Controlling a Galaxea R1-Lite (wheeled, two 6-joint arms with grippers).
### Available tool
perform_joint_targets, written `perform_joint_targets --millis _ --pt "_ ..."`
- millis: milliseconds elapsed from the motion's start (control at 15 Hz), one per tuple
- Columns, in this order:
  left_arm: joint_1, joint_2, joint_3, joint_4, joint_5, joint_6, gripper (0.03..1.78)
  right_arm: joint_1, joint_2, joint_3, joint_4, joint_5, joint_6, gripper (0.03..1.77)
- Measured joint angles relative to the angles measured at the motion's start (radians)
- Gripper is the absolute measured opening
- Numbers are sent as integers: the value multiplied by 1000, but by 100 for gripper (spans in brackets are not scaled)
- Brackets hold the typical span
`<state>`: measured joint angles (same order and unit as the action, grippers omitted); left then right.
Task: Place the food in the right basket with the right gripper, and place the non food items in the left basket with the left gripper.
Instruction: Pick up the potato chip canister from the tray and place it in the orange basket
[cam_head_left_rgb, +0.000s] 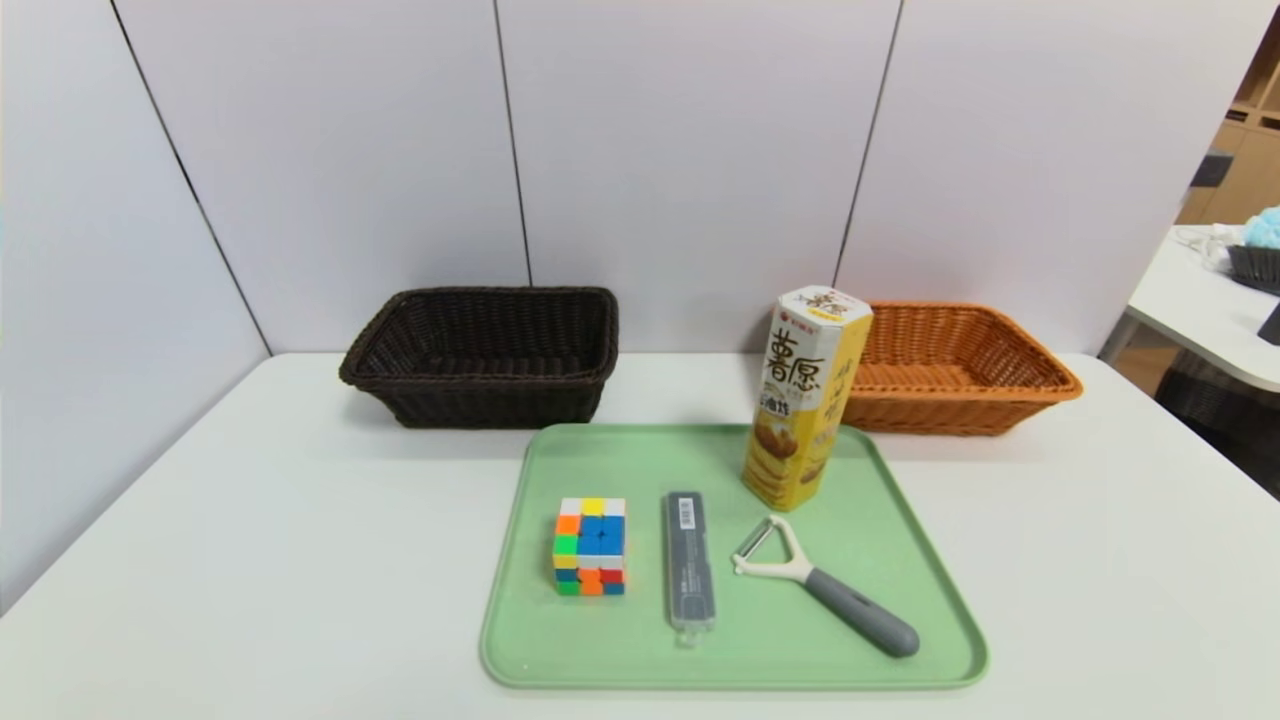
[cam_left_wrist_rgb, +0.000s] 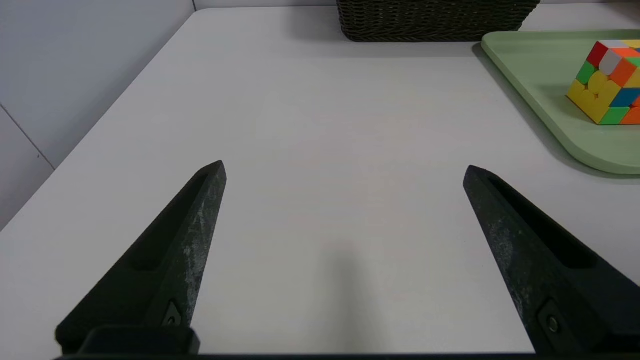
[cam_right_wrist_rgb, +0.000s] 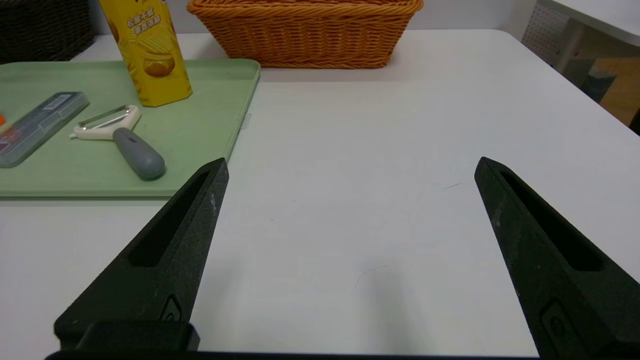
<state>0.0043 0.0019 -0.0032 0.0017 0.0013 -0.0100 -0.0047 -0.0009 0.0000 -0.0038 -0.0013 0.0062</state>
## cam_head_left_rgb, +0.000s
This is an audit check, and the orange wicker basket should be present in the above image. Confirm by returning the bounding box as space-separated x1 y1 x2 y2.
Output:
838 302 1084 437

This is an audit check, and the wooden shelf unit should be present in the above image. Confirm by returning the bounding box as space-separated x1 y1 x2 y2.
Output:
1176 10 1280 226

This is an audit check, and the grey slim barcode case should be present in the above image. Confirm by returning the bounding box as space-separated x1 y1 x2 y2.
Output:
665 490 717 647

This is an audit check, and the white background table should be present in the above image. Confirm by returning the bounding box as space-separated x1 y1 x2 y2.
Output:
1098 225 1280 393

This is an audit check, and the light green plastic tray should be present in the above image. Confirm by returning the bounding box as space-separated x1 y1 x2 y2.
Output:
479 422 990 691

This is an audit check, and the multicoloured puzzle cube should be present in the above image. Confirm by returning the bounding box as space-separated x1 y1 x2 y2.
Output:
552 497 628 597

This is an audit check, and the cream peeler with grey handle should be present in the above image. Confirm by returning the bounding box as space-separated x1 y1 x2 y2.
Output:
731 516 921 659

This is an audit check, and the white crumpled cloth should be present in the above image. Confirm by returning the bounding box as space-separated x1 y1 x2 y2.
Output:
1175 224 1246 273

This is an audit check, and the yellow potato chip box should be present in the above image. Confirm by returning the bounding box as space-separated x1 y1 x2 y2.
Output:
741 286 874 512

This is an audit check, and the dark brown wicker basket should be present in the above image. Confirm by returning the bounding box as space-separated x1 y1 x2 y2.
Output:
338 286 620 430

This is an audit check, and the small dark background basket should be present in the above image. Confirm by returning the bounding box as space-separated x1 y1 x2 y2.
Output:
1226 244 1280 295

